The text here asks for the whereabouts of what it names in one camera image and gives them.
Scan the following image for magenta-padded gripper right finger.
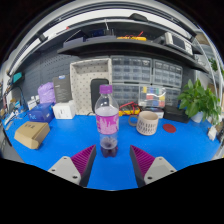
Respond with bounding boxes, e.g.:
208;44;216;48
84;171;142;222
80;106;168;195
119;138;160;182
129;144;178;188

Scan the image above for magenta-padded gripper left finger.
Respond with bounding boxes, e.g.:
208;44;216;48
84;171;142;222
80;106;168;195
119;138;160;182
47;144;98;188

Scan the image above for clear bottle with purple label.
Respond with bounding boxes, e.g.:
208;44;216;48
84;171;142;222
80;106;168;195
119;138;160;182
94;84;120;159

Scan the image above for beige mug with grey holes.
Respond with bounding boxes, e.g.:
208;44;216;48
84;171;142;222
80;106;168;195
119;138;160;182
128;110;160;136

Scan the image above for flat round red coaster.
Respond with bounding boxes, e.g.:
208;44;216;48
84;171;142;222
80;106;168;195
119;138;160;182
162;123;177;134

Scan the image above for brown cardboard box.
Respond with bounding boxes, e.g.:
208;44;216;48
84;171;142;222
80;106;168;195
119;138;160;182
13;120;51;150

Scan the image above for white box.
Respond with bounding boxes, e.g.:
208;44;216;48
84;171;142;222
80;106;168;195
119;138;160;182
52;100;77;120

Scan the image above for black case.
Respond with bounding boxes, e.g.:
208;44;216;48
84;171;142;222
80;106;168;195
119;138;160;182
163;105;192;124

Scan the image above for yellow multimeter with red leads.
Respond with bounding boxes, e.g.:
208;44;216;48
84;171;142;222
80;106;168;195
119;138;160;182
118;101;142;117

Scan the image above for small grey drawer cabinet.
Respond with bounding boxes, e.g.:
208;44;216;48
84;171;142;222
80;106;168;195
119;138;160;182
112;83;141;107
165;87;182;108

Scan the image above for black rectangular pad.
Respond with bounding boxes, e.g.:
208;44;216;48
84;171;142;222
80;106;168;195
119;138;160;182
90;78;110;105

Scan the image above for dark grey box, blue label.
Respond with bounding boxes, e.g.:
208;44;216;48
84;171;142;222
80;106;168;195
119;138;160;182
53;74;73;104

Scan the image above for purple plastic bag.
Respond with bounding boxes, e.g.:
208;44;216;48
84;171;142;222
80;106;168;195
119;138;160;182
37;81;57;105

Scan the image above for green potted plant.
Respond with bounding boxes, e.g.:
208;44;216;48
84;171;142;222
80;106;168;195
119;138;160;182
176;78;223;125

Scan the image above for large grey drawer cabinet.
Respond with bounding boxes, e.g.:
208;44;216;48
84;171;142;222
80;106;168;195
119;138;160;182
111;55;153;84
152;59;184;88

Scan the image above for dark shelf unit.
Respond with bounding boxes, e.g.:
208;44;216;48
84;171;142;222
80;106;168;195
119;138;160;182
6;9;209;76

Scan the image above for white wire rack shelf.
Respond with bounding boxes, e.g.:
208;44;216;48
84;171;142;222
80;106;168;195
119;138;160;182
196;31;224;98

